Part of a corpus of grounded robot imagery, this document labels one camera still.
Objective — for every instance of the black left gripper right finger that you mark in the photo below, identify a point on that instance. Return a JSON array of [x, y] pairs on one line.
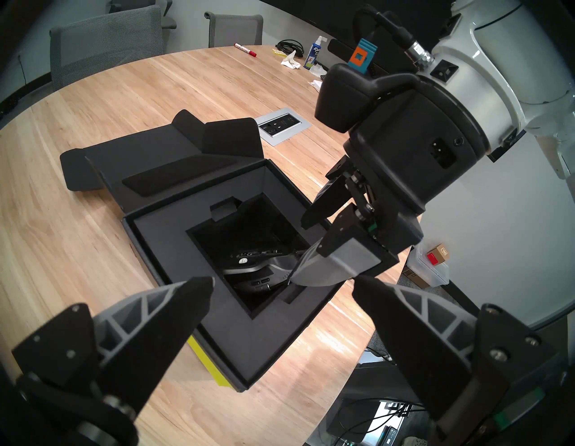
[[426, 341]]

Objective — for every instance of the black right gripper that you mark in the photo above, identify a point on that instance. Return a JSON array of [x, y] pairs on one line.
[[413, 153]]

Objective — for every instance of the silver table power outlet panel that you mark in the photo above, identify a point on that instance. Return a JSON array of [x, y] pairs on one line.
[[284, 127]]

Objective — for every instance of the flat brown cardboard box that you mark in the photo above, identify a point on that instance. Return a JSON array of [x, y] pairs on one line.
[[412, 278]]

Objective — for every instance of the small brown cardboard box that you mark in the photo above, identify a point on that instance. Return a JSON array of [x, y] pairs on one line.
[[439, 255]]

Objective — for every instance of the whiteboard cleaner spray bottle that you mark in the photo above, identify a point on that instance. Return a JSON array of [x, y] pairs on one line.
[[314, 54]]

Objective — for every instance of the red capped whiteboard marker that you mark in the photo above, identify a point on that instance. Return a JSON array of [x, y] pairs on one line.
[[245, 50]]

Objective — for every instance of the clear plastic storage bin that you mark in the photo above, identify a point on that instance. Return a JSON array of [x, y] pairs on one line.
[[433, 275]]

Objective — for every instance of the crumpled white tissue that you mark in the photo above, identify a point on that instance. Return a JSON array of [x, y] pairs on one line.
[[316, 81], [291, 60]]

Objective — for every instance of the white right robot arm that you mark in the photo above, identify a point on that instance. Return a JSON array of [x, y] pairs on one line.
[[516, 58]]

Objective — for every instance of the black cardboard box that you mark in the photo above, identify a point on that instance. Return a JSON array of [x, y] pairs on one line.
[[157, 216]]

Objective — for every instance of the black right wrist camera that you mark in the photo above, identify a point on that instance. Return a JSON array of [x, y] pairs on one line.
[[341, 99]]

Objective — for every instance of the grey office chair with armrests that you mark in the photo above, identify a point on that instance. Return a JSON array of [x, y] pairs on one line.
[[143, 8]]

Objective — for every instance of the lime green sticky note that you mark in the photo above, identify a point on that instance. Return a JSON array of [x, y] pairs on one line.
[[207, 365]]

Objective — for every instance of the grey ribbed mesh chair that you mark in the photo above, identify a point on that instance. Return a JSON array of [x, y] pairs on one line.
[[108, 47]]

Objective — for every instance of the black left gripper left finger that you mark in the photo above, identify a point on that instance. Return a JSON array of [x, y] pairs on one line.
[[148, 332]]

